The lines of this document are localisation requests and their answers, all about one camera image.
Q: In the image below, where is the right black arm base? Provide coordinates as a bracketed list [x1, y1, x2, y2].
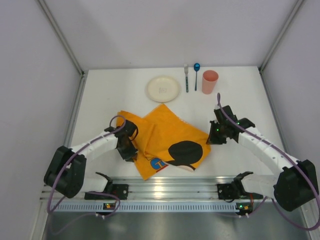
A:
[217, 171, 253, 203]

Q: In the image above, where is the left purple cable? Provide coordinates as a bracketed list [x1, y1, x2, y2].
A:
[47, 115, 127, 236]

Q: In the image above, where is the pink plastic cup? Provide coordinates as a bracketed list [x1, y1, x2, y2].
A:
[202, 70, 219, 95]

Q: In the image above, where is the orange cartoon mouse towel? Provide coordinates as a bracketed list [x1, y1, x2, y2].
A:
[116, 104, 211, 180]

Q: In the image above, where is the blue metallic spoon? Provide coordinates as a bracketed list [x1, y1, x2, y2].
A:
[193, 62, 201, 91]

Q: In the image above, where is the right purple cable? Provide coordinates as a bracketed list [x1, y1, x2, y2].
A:
[216, 92, 320, 232]

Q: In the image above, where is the purple cable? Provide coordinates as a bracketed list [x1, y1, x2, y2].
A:
[216, 92, 320, 232]
[47, 115, 127, 236]

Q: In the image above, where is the aluminium mounting rail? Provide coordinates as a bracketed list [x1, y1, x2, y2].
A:
[113, 176, 233, 202]

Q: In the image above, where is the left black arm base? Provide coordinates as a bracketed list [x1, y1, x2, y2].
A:
[84, 183, 129, 200]

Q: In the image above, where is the cream round plate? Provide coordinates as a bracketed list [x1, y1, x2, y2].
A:
[145, 75, 181, 103]

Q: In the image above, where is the fork with teal handle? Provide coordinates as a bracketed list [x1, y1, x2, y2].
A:
[184, 63, 189, 93]

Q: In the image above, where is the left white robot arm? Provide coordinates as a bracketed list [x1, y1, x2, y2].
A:
[43, 120, 139, 199]

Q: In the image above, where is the perforated grey cable duct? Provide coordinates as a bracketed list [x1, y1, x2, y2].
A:
[55, 201, 252, 213]

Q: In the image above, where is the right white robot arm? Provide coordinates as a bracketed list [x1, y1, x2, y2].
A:
[207, 105, 319, 212]

